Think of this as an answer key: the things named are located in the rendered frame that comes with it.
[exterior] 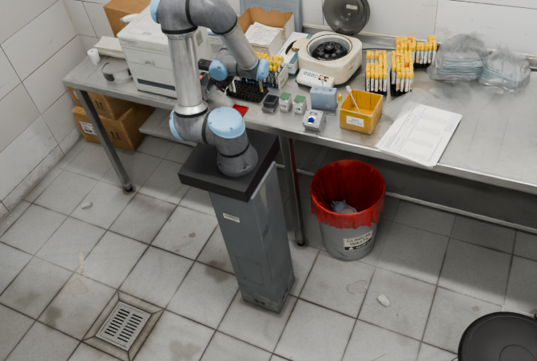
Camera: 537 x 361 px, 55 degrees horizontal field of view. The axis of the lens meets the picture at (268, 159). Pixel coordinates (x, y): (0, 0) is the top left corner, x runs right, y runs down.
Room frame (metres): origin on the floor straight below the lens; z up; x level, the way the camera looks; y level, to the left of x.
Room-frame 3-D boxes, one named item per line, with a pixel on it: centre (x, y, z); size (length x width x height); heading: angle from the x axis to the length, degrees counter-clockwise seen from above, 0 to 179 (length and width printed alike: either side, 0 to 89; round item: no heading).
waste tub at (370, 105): (1.51, -0.39, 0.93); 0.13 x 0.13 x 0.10; 55
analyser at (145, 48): (2.02, 0.35, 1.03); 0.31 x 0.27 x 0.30; 58
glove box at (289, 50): (2.00, -0.21, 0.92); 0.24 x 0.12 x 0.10; 148
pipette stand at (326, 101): (1.62, -0.27, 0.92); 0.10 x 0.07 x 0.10; 64
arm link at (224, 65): (1.63, 0.09, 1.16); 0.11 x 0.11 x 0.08; 63
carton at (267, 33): (2.11, -0.06, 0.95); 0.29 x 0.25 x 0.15; 148
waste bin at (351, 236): (1.56, -0.34, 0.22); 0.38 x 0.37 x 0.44; 58
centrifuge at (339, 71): (1.87, -0.34, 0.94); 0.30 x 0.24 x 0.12; 139
